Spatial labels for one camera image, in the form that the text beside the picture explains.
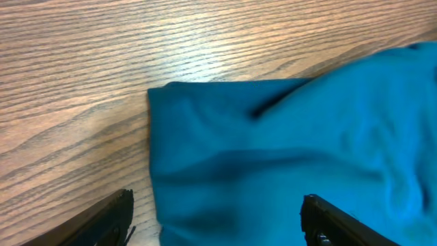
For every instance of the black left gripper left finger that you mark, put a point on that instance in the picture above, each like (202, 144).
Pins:
(106, 223)

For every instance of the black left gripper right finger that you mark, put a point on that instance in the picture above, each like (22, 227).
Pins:
(326, 225)

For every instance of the dark blue polo shirt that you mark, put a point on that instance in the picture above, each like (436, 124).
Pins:
(230, 163)

